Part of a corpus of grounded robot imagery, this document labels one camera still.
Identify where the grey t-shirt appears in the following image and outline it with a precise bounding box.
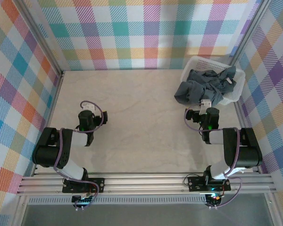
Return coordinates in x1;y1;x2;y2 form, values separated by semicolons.
174;65;238;107

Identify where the white perforated plastic basket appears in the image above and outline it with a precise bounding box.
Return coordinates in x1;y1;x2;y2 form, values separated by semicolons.
181;56;246;106

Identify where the left controller board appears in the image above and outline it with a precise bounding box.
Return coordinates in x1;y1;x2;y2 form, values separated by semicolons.
72;194;95;204

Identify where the controller board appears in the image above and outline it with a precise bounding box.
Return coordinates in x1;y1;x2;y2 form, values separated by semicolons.
205;193;221;206
72;194;95;204

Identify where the right controller board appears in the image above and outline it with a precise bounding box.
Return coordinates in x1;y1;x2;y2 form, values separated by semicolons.
205;193;221;206

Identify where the grey metal panel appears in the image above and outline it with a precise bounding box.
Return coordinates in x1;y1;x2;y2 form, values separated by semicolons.
21;203;274;226

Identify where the aluminium table side rail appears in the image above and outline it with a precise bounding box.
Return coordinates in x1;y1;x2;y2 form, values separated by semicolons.
233;101;262;175
30;70;66;177

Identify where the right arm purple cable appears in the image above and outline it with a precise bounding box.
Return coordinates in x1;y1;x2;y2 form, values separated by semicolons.
184;107;242;209

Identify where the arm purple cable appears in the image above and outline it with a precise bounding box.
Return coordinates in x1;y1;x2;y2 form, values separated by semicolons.
53;100;104;210
184;107;242;209

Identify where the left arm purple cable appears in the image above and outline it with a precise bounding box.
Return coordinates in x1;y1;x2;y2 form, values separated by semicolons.
53;100;104;210

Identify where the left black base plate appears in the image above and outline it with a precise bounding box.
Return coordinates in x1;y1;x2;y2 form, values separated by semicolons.
62;178;105;194

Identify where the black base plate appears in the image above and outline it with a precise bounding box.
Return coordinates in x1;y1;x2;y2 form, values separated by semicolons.
62;178;105;194
187;175;232;192

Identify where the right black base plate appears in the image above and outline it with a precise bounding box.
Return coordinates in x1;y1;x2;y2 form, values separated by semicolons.
187;175;232;192

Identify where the aluminium mounting rail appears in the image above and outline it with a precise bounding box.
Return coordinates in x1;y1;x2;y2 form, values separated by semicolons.
16;173;278;196

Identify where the aluminium frame post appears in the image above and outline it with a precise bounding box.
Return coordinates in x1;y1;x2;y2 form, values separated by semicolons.
227;0;278;69
14;0;66;78

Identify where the grey slotted cable duct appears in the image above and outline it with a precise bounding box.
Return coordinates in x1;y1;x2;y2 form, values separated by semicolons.
28;197;207;205

